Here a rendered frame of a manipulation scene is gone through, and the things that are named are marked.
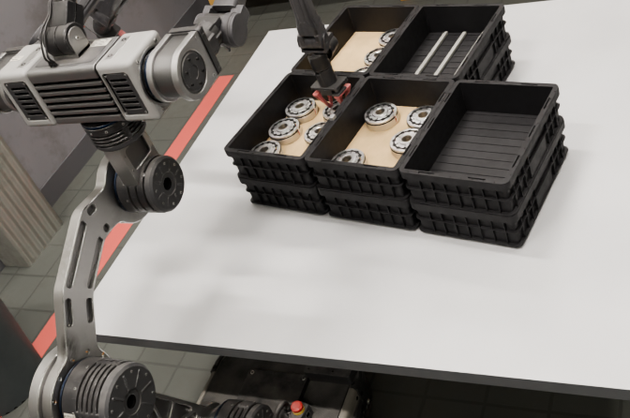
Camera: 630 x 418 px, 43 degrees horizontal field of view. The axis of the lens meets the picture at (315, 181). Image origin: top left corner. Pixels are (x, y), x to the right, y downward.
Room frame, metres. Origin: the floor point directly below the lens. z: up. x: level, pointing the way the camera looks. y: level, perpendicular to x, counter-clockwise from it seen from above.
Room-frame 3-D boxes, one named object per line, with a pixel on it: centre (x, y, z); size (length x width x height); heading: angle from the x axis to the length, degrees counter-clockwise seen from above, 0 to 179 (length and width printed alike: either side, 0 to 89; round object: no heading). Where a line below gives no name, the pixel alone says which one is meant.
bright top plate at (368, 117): (1.99, -0.26, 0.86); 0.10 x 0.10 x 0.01
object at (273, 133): (2.13, 0.02, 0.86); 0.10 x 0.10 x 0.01
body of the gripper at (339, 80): (2.11, -0.16, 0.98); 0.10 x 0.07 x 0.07; 40
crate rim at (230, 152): (2.08, -0.03, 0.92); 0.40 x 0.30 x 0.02; 135
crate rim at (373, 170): (1.86, -0.24, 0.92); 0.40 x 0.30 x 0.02; 135
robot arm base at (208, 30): (1.65, 0.11, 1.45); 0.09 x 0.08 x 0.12; 55
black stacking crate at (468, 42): (2.14, -0.52, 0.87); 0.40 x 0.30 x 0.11; 135
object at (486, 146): (1.65, -0.45, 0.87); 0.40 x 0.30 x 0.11; 135
